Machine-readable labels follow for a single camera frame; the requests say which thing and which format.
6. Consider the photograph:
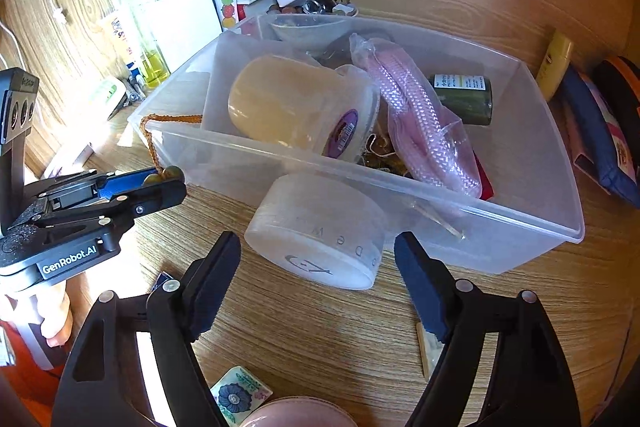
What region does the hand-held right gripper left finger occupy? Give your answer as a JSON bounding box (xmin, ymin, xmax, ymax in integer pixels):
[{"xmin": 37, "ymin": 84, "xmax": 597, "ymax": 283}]
[{"xmin": 50, "ymin": 231, "xmax": 242, "ymax": 427}]

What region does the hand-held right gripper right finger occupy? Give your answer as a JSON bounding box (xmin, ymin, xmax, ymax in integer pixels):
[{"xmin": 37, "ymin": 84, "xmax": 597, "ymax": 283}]
[{"xmin": 394, "ymin": 231, "xmax": 583, "ymax": 427}]

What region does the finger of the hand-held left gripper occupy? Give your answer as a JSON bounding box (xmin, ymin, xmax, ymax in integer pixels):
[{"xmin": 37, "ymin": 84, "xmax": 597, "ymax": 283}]
[
  {"xmin": 36, "ymin": 166, "xmax": 160, "ymax": 208},
  {"xmin": 29, "ymin": 179, "xmax": 187, "ymax": 234}
]

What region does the brown beaded string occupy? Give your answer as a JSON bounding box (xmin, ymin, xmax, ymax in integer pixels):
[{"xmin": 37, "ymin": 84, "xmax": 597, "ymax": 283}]
[{"xmin": 140, "ymin": 114, "xmax": 203, "ymax": 185}]

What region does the white round jar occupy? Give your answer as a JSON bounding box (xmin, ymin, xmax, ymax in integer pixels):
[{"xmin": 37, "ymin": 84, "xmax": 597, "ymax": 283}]
[{"xmin": 244, "ymin": 173, "xmax": 392, "ymax": 292}]

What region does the red pouch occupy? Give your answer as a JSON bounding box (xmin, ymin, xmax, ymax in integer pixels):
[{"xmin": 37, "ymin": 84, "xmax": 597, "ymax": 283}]
[{"xmin": 470, "ymin": 157, "xmax": 496, "ymax": 202}]

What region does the clear plastic storage box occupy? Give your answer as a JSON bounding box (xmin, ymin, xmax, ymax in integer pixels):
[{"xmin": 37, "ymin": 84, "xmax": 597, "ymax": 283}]
[{"xmin": 127, "ymin": 14, "xmax": 586, "ymax": 277}]

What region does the cream plastic jar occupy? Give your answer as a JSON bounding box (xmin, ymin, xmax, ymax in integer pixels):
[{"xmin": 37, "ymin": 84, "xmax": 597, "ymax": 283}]
[{"xmin": 227, "ymin": 56, "xmax": 382, "ymax": 164}]

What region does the pink mesh strap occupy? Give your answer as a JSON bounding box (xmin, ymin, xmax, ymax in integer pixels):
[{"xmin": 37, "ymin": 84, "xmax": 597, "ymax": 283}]
[{"xmin": 349, "ymin": 33, "xmax": 483, "ymax": 200}]

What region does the dark green bottle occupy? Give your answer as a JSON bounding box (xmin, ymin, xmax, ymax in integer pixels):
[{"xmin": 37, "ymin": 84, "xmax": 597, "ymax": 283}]
[{"xmin": 427, "ymin": 73, "xmax": 493, "ymax": 126}]

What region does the wooden desktop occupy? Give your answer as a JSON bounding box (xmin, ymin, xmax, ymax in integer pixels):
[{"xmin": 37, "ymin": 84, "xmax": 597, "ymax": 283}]
[{"xmin": 20, "ymin": 97, "xmax": 640, "ymax": 427}]

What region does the person's left hand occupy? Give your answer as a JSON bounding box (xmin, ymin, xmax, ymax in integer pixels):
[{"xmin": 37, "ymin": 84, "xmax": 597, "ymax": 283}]
[{"xmin": 30, "ymin": 279, "xmax": 76, "ymax": 350}]

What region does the flower print tile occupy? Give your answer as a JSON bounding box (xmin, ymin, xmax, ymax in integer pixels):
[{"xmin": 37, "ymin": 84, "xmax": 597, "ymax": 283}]
[{"xmin": 210, "ymin": 366, "xmax": 273, "ymax": 427}]

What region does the yellow-green spray bottle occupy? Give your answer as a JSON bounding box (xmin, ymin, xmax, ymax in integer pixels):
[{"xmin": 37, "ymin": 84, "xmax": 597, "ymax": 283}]
[{"xmin": 107, "ymin": 0, "xmax": 171, "ymax": 88}]

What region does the pink round object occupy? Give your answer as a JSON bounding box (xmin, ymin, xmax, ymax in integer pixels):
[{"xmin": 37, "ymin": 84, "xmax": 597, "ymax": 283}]
[{"xmin": 244, "ymin": 397, "xmax": 357, "ymax": 427}]

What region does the fruit sticker sheet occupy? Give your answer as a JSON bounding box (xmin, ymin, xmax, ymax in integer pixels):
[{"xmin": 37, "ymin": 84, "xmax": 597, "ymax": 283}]
[{"xmin": 209, "ymin": 0, "xmax": 240, "ymax": 32}]

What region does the navy pencil case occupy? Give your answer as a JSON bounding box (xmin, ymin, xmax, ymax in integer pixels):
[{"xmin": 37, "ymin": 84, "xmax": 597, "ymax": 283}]
[{"xmin": 560, "ymin": 67, "xmax": 640, "ymax": 208}]

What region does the white bowl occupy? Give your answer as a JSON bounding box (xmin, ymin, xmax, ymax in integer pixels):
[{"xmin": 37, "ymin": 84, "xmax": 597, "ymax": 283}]
[{"xmin": 270, "ymin": 14, "xmax": 351, "ymax": 55}]

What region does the yellow bottle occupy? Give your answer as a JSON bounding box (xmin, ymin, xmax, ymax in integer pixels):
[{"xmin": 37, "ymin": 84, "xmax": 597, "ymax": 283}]
[{"xmin": 535, "ymin": 31, "xmax": 575, "ymax": 102}]

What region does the pile of small trinkets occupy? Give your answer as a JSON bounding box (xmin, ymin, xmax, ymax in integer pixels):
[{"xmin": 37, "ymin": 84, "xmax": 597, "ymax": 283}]
[{"xmin": 267, "ymin": 0, "xmax": 358, "ymax": 18}]

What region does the black orange round case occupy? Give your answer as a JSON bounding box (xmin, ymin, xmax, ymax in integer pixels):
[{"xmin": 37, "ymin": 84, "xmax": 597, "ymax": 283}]
[{"xmin": 592, "ymin": 56, "xmax": 640, "ymax": 128}]

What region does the black keychain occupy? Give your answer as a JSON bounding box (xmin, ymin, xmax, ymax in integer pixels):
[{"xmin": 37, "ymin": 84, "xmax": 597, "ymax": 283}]
[{"xmin": 315, "ymin": 34, "xmax": 396, "ymax": 68}]

